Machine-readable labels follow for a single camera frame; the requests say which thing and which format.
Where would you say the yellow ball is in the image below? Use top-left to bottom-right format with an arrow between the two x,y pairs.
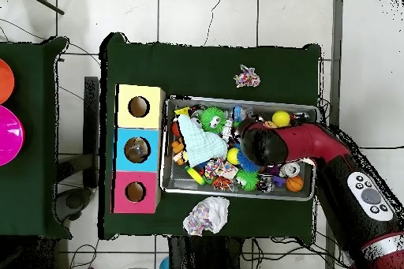
226,148 -> 241,166
272,110 -> 292,128

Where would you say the crushed silver can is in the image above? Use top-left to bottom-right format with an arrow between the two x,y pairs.
281,161 -> 303,178

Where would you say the orange bowl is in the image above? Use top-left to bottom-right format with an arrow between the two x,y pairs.
0,58 -> 16,106

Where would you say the orange plastic building block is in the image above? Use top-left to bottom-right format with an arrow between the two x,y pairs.
170,137 -> 190,166

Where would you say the black rod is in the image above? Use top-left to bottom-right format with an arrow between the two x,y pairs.
17,0 -> 65,16

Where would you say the red ball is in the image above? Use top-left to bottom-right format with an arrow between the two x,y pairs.
170,121 -> 184,139

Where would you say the black power cable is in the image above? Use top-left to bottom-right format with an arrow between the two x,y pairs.
359,144 -> 404,153

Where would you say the green fuzzy toy with eyes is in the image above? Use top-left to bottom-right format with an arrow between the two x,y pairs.
199,106 -> 228,134

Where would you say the mint green waffle cloth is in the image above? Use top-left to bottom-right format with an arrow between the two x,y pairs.
178,112 -> 230,166

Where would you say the grey robot toy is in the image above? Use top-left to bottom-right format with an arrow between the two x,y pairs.
220,112 -> 236,145

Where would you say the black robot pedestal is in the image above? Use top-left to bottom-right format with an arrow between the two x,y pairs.
167,236 -> 246,269

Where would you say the orange striped tiger toy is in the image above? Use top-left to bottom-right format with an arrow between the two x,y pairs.
211,176 -> 236,192

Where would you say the small orange basketball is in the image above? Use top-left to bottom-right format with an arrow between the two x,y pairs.
285,174 -> 305,193

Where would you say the blue spiky ball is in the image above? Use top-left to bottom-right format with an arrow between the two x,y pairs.
237,154 -> 263,174

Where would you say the wooden box with three holes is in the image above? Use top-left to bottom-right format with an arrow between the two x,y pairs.
112,84 -> 166,215

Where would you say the side table with green cloth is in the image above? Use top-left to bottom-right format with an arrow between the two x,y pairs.
0,36 -> 70,240

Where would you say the pink bowl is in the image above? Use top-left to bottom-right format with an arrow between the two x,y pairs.
0,105 -> 26,167

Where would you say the yellow cheese wedge toy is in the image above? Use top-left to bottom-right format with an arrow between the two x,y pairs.
174,106 -> 190,120

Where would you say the wire mesh bin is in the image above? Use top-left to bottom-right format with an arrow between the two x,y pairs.
160,96 -> 319,202

